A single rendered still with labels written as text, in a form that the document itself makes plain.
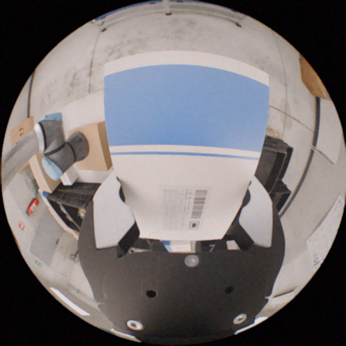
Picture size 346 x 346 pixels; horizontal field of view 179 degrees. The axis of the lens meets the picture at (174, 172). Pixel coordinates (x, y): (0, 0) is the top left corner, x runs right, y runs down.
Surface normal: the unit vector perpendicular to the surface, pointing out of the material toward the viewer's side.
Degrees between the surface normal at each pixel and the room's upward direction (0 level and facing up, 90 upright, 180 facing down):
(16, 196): 90
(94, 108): 0
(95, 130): 2
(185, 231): 0
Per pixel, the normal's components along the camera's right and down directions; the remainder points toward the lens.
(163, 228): -0.04, 0.53
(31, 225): 1.00, 0.04
